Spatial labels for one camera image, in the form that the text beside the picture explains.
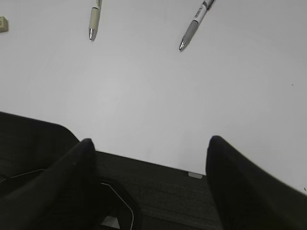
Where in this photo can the yellow eraser front centre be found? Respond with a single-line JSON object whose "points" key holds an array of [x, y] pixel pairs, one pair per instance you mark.
{"points": [[4, 25]]}

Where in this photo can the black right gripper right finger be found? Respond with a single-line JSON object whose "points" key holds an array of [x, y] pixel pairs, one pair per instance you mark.
{"points": [[247, 197]]}

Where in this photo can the cream white pen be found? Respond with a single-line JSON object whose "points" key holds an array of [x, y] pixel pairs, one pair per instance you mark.
{"points": [[94, 19]]}

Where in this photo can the grey pen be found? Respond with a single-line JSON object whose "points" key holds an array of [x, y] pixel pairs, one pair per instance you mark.
{"points": [[196, 21]]}

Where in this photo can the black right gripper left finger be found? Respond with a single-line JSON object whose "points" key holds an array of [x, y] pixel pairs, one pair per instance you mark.
{"points": [[63, 197]]}

